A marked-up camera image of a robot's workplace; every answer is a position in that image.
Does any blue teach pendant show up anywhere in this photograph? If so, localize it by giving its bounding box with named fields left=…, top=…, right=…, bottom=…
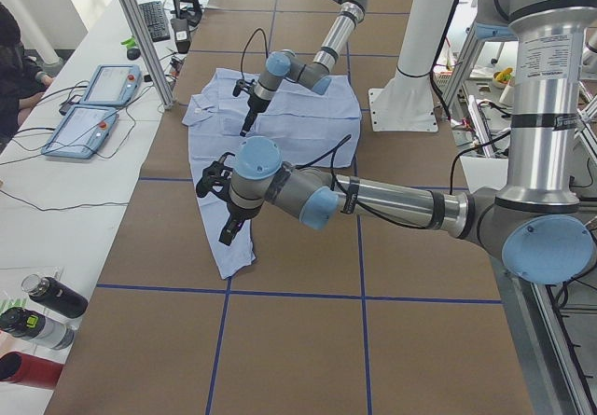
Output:
left=79, top=64, right=142, bottom=107
left=41, top=104, right=118, bottom=159

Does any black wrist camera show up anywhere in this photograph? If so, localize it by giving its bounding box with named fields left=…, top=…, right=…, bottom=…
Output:
left=232, top=78, right=256, bottom=97
left=195, top=151, right=234, bottom=201

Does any lower blue teach pendant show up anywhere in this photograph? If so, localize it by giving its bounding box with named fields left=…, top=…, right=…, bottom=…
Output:
left=41, top=104, right=118, bottom=159

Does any black keyboard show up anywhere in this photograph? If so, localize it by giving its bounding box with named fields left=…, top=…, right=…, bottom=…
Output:
left=138, top=1, right=170, bottom=42

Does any blue striped button shirt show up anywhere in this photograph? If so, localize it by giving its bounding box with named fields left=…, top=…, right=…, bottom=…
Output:
left=183, top=68, right=362, bottom=279

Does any seated person in black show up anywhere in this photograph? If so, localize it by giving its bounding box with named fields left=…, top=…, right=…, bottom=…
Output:
left=1, top=5, right=53, bottom=142

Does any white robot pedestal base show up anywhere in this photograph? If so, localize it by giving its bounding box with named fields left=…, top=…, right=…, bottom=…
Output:
left=368, top=0, right=459, bottom=132

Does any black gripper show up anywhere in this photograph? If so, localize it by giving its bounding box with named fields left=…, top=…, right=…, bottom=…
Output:
left=239, top=92, right=269, bottom=136
left=218, top=189, right=255, bottom=246

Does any aluminium frame post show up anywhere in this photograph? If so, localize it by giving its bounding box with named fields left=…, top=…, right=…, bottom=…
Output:
left=119, top=0, right=174, bottom=110

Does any black computer mouse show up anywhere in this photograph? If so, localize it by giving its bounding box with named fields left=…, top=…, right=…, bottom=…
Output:
left=126, top=47, right=141, bottom=61

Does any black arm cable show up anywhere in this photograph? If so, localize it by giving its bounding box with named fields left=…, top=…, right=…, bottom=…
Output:
left=284, top=133, right=463, bottom=229
left=240, top=27, right=271, bottom=83

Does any red bottle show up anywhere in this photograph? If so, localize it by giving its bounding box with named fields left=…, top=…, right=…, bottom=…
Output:
left=1, top=352, right=63, bottom=390

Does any upper blue teach pendant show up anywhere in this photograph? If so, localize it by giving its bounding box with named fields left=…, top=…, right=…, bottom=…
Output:
left=79, top=64, right=142, bottom=107

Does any grey bottle green cap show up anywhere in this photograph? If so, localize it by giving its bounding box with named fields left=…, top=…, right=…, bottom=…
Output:
left=1, top=307, right=75, bottom=350

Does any black water bottle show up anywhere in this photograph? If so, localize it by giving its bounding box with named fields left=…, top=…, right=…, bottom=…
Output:
left=21, top=274, right=88, bottom=319

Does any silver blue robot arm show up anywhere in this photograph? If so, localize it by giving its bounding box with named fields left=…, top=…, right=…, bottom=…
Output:
left=215, top=0, right=596, bottom=284
left=233, top=0, right=368, bottom=136

